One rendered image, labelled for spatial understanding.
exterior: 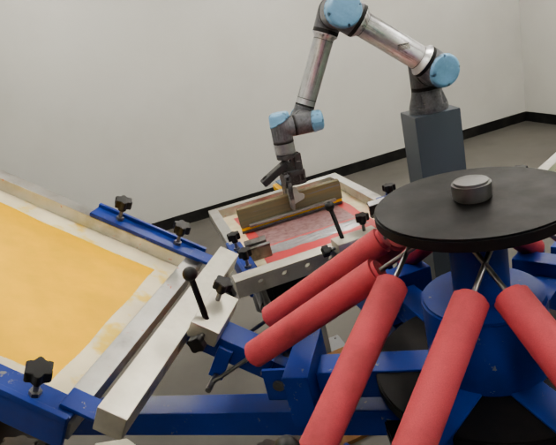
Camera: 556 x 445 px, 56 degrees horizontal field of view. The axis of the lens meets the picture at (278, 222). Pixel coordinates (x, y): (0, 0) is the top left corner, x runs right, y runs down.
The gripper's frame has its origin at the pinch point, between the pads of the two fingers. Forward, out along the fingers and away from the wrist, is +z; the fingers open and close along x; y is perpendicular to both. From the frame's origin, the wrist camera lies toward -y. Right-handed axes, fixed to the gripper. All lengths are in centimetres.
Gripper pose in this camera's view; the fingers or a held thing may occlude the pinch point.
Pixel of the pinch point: (289, 207)
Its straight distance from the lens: 199.6
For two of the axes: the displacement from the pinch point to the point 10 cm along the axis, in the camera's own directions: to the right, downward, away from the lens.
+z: 1.9, 9.2, 3.3
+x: -2.8, -2.8, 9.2
